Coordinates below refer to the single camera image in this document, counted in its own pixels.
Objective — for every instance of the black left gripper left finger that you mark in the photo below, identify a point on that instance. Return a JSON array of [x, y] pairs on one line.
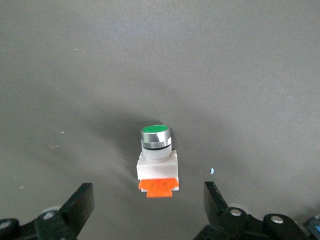
[[72, 210]]

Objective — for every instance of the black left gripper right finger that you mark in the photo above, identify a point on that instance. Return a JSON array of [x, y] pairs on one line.
[[225, 215]]

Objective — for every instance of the tiny white speck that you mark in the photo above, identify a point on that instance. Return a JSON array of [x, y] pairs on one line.
[[212, 171]]

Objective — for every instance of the dark grey table mat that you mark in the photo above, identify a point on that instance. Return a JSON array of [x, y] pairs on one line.
[[160, 62]]

